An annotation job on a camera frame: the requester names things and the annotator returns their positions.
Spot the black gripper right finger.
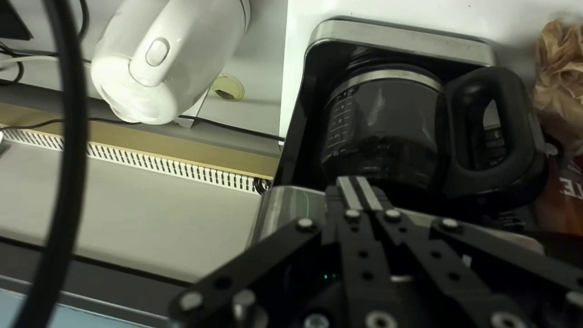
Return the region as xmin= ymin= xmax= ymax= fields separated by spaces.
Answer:
xmin=360 ymin=175 xmax=583 ymax=328

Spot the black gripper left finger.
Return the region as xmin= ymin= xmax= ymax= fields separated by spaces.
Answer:
xmin=167 ymin=175 xmax=391 ymax=328

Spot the thin black power cable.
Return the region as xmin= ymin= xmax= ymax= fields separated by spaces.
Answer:
xmin=0 ymin=40 xmax=27 ymax=88

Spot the glass carafe with black handle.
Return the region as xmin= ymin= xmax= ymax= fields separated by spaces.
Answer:
xmin=316 ymin=60 xmax=550 ymax=210

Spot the thick black cable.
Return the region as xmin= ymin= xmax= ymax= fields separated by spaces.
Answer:
xmin=9 ymin=0 xmax=90 ymax=328

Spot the crumpled brown paper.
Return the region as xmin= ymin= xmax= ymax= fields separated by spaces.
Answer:
xmin=530 ymin=17 xmax=583 ymax=241

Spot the black and steel coffee maker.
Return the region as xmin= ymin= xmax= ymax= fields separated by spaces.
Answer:
xmin=245 ymin=17 xmax=550 ymax=261

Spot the beige tape roll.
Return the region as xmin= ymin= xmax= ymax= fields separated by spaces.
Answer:
xmin=207 ymin=71 xmax=247 ymax=104

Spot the white electric kettle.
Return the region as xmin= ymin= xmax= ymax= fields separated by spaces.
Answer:
xmin=89 ymin=0 xmax=254 ymax=128

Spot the wooden radiator cover with vent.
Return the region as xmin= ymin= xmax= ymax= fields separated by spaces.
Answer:
xmin=0 ymin=100 xmax=284 ymax=197

